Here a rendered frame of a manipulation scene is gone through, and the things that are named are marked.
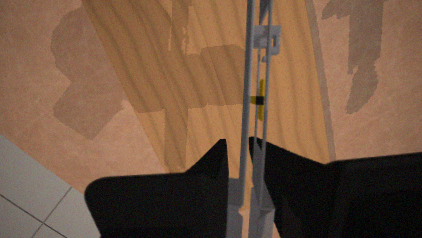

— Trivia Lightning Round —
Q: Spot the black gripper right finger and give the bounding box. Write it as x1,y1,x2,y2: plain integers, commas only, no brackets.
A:
263,141,422,238

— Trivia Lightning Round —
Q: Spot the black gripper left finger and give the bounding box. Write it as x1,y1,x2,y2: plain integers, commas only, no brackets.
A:
84,139,229,238

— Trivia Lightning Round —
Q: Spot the light brown wooden board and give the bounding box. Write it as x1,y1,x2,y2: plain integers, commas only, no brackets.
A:
82,0,330,179

